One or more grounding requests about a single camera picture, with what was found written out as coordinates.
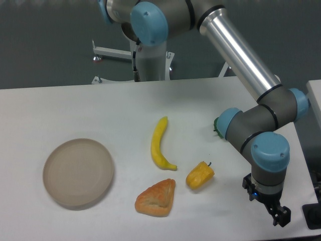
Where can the black device at table edge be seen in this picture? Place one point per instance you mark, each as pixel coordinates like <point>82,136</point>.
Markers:
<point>312,215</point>

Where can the yellow banana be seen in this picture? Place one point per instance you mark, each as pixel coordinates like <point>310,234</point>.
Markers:
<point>155,147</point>

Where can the beige round plate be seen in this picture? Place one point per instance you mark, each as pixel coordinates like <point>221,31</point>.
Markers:
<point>78,173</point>

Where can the green bell pepper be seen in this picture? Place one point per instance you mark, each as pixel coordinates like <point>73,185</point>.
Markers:
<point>215,125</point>

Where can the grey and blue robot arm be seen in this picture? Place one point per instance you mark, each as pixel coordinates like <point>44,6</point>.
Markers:
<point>149,24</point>

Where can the yellow bell pepper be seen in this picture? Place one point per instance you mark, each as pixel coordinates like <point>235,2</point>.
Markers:
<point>200,174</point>

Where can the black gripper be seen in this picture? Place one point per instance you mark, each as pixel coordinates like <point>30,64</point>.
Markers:
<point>270,196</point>

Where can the golden triangular pastry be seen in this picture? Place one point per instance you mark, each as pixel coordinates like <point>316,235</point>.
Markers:
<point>157,200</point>

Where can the white side table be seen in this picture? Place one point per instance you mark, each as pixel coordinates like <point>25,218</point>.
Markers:
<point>311,99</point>

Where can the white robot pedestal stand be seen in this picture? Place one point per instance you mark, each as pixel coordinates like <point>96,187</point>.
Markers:
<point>185,56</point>

